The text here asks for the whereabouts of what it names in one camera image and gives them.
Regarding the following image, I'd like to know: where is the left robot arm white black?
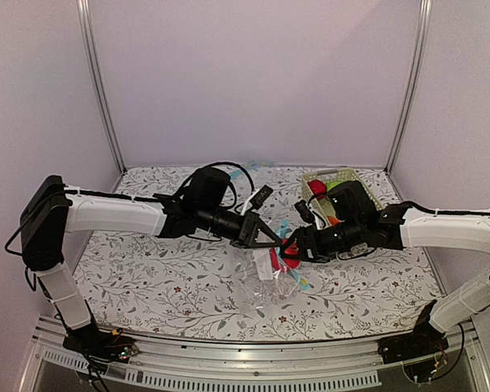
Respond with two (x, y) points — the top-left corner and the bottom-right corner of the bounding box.
(4, 163), (283, 354)

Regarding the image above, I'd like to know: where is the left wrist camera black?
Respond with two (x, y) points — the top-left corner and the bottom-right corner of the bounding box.
(250, 185), (274, 209)

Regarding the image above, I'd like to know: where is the left aluminium frame post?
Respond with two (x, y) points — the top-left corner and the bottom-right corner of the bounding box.
(76, 0), (127, 174)

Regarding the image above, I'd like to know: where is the right aluminium frame post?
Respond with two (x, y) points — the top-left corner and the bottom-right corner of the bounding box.
(385, 0), (433, 175)

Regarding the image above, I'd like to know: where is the floral patterned tablecloth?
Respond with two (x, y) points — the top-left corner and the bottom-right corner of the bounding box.
(60, 163), (448, 342)

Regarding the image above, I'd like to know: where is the light green toy fruit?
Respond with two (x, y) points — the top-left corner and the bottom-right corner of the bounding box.
(326, 180), (342, 191)

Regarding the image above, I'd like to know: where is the clear zip bag blue zipper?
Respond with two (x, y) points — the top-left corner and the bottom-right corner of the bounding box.
(232, 220), (311, 315)

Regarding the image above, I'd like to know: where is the dark red toy fruit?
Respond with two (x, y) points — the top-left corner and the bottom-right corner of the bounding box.
(308, 180), (327, 200)

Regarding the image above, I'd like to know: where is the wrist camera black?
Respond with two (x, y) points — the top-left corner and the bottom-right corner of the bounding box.
(294, 199), (314, 224)
(250, 185), (274, 209)

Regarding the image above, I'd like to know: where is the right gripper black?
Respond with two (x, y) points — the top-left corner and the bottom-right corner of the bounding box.
(275, 218), (363, 265)

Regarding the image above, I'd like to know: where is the aluminium front rail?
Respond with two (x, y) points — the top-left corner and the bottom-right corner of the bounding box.
(20, 317), (490, 391)

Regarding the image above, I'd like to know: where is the red toy apple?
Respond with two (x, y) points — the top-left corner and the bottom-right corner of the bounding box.
(269, 244), (301, 271)

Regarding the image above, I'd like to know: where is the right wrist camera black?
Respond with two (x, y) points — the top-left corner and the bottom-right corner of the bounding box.
(294, 199), (314, 224)

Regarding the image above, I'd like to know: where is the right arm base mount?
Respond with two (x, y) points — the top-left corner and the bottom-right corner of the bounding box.
(377, 300), (448, 384)

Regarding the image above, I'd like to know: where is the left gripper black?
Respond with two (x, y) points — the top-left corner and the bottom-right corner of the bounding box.
(198, 205), (283, 250)

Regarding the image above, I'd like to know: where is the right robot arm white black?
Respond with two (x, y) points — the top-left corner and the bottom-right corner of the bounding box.
(280, 180), (490, 356)

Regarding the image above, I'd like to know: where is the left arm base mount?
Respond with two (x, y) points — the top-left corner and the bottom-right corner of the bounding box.
(63, 321), (139, 363)

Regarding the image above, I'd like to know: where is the aluminium frame post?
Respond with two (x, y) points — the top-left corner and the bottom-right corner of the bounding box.
(76, 0), (127, 174)
(385, 0), (433, 175)

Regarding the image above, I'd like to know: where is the beige perforated plastic basket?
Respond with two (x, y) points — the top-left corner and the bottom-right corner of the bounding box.
(301, 167), (392, 226)

